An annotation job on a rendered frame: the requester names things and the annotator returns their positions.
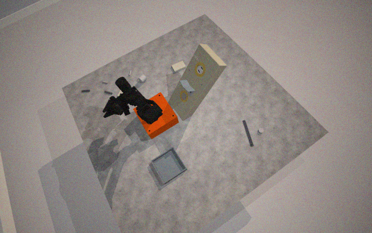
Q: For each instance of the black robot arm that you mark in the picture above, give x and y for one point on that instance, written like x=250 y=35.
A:
x=146 y=111

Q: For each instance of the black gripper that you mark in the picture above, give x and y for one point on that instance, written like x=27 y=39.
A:
x=114 y=105

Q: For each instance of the white cylinder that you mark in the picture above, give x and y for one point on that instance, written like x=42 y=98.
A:
x=200 y=69

